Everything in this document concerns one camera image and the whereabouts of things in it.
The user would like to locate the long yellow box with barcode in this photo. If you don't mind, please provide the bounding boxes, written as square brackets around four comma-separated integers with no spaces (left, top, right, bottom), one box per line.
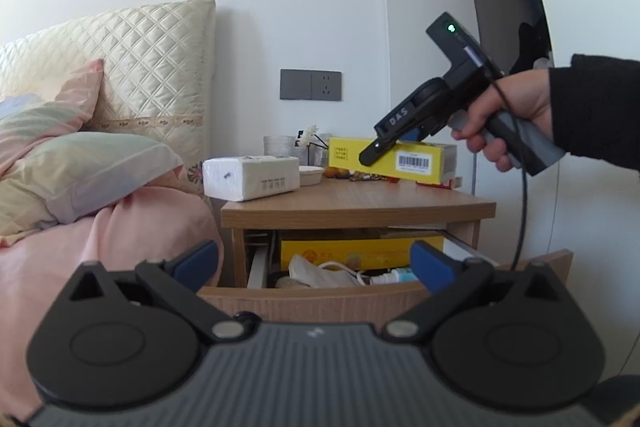
[328,137,458,186]

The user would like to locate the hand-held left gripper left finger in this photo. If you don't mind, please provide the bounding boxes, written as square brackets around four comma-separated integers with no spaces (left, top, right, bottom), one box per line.
[67,239,244,343]

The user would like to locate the clear glass cup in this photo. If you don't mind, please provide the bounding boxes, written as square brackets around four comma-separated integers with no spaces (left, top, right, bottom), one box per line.
[263,135,297,158]

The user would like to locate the white plastic bag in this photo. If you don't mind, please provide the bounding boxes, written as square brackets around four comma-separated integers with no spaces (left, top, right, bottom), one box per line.
[288,254,359,289]

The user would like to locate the white bowl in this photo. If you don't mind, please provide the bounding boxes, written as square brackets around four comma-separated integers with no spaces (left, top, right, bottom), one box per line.
[298,165,325,187]

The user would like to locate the cream quilted headboard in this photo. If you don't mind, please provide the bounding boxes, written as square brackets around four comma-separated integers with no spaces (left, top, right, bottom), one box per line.
[0,0,217,168]

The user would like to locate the small white bottle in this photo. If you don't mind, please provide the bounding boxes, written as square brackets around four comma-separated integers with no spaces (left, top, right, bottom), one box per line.
[370,268,419,287]

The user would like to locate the candy wrappers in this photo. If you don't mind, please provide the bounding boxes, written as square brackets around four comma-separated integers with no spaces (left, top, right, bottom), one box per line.
[325,168,401,184]

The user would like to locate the red and white flat box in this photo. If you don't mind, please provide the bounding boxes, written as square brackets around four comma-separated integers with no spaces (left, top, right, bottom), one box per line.
[416,177,464,190]

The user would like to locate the pink blanket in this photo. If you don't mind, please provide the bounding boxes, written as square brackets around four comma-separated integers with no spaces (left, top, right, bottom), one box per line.
[0,164,224,420]

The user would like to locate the person's right forearm black sleeve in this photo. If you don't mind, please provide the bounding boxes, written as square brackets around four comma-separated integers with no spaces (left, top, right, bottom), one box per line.
[547,53,640,174]

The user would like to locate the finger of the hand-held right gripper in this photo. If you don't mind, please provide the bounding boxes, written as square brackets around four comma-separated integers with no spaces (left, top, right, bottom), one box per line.
[359,127,426,166]

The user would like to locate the wooden drawer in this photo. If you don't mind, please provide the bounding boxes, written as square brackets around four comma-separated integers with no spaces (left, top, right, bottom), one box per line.
[196,231,575,326]

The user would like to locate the pastel checked pillow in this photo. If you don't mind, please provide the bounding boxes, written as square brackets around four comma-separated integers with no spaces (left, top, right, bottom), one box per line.
[0,132,185,249]

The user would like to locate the wooden nightstand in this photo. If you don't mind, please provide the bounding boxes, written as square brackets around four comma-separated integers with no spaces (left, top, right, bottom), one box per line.
[220,176,497,289]

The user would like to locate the white tissue pack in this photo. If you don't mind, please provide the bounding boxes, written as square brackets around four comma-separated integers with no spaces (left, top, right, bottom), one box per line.
[202,155,301,202]

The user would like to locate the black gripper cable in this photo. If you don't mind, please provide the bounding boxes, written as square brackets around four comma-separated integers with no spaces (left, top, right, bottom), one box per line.
[492,69,528,271]

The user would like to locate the person's right hand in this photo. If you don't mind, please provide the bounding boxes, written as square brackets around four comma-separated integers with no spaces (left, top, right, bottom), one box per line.
[451,67,556,172]

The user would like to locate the wide yellow flat box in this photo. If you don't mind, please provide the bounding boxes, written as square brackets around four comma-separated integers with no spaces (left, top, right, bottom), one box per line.
[280,234,445,272]

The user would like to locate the pink striped pillow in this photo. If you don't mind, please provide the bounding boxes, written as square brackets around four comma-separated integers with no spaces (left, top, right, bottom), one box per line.
[0,59,105,180]

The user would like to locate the white flower in vase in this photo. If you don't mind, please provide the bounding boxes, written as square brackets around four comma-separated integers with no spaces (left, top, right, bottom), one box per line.
[298,124,331,166]

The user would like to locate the grey wall socket panel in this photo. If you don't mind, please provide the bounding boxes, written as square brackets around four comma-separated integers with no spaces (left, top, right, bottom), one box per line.
[280,69,343,102]

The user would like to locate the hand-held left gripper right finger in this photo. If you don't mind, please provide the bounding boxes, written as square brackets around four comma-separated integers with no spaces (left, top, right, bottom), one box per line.
[384,241,578,343]

